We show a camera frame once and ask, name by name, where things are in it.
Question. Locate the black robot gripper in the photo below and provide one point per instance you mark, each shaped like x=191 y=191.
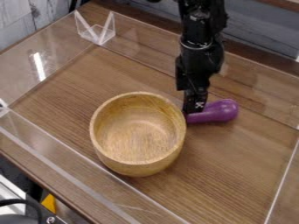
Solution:
x=196 y=64

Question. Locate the brown wooden bowl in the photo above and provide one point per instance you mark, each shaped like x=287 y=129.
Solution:
x=136 y=131

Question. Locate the purple toy eggplant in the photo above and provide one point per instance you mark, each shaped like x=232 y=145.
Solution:
x=217 y=112

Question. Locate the clear acrylic corner bracket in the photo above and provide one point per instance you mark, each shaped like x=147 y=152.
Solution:
x=97 y=34

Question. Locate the yellow black equipment base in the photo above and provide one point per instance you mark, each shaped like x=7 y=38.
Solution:
x=40 y=210

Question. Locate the clear acrylic tray wall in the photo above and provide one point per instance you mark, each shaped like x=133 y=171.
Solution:
x=81 y=183

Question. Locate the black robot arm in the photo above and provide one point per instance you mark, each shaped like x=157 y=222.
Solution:
x=203 y=21

